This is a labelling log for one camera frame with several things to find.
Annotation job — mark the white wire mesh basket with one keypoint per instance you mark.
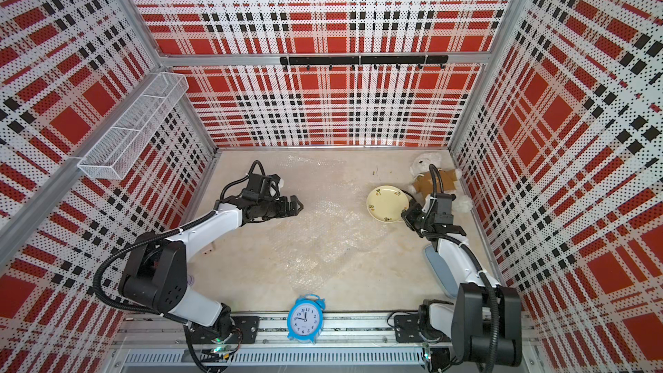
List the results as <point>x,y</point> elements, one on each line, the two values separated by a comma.
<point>116,152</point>

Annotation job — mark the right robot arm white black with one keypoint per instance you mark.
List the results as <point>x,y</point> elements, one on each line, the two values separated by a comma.
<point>480,323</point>

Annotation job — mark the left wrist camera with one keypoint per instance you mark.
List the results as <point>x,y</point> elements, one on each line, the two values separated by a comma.
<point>262,186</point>

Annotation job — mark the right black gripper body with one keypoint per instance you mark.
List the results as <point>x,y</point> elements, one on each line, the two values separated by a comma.
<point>421,218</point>

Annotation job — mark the black hook rail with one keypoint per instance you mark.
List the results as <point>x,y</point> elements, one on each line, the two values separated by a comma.
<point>418,60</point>

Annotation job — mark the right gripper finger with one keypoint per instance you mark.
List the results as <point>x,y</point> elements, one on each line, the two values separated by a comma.
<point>412,213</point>
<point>422,229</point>

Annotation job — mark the white teddy bear brown shirt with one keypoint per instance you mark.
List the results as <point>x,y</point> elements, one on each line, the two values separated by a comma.
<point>448,179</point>

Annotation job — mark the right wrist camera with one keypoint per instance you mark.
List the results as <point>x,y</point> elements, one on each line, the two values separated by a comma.
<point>430,207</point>

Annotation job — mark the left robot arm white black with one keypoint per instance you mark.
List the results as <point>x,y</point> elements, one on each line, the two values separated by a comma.
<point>151,275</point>

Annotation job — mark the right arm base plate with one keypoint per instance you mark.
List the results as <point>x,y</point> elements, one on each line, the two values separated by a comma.
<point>412,328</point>

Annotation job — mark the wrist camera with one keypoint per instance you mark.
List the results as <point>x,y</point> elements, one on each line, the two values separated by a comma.
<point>430,207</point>
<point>262,186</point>

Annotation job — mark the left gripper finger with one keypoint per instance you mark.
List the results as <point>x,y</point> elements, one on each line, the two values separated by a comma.
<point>281,211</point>
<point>294,206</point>

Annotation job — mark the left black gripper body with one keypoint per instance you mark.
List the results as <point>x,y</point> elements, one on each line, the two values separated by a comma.
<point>268,205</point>

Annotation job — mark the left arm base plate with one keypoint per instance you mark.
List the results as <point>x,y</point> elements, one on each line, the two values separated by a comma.
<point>243,329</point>

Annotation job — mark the grey blue oval dish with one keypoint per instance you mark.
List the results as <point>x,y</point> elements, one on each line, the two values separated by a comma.
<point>442,272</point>

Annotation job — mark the blue alarm clock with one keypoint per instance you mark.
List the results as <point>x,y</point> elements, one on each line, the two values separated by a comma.
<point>305,321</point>

